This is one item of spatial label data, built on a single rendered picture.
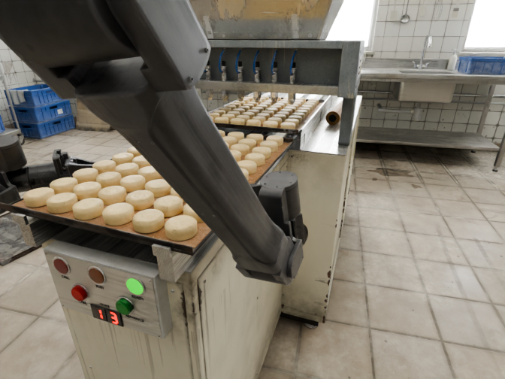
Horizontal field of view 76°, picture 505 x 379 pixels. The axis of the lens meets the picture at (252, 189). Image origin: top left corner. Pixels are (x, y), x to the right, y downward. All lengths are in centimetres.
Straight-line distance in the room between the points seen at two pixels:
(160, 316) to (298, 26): 91
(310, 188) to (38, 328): 136
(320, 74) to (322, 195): 41
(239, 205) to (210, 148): 8
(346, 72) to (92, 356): 100
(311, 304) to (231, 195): 119
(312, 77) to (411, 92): 255
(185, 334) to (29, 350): 119
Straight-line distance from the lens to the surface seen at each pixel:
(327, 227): 123
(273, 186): 47
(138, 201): 62
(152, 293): 59
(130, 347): 80
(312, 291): 142
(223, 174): 29
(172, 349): 72
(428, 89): 368
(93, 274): 64
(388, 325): 172
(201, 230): 54
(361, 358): 156
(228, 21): 121
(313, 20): 114
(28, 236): 72
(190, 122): 25
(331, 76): 115
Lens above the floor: 119
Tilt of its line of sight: 25 degrees down
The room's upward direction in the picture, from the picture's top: straight up
